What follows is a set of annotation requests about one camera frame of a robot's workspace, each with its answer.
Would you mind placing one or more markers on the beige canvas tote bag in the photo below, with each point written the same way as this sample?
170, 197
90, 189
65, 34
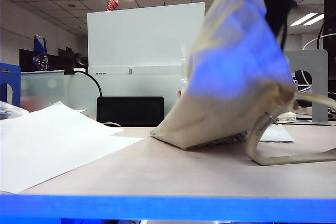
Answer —
223, 77

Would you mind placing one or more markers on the clear plastic bag with papers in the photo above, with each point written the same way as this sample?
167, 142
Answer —
10, 110

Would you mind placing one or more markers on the black upright panel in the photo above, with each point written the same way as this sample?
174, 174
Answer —
330, 11

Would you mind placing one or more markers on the white desk fan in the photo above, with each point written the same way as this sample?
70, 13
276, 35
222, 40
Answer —
295, 84

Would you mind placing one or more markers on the grey metal bookend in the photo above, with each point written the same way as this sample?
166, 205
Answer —
321, 82

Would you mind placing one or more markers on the small cream white box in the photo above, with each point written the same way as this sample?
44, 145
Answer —
287, 117

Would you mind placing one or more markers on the white monitor back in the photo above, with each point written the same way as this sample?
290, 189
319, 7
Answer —
144, 37

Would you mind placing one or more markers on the white paper sheet under cube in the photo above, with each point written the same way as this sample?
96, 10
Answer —
278, 133

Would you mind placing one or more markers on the red hanging ornament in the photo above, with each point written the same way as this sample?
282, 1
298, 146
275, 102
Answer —
112, 4

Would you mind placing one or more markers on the frosted glass desk partition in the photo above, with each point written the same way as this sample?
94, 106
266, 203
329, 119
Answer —
126, 85

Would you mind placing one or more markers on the black rectangular box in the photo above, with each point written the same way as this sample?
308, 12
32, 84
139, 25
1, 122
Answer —
130, 111

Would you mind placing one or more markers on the blue crystal trophy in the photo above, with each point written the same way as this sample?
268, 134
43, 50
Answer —
40, 56

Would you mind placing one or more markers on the large white paper sheet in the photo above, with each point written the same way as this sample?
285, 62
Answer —
52, 142

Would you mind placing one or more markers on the blue plastic stand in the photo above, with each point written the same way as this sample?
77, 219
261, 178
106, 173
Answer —
10, 77

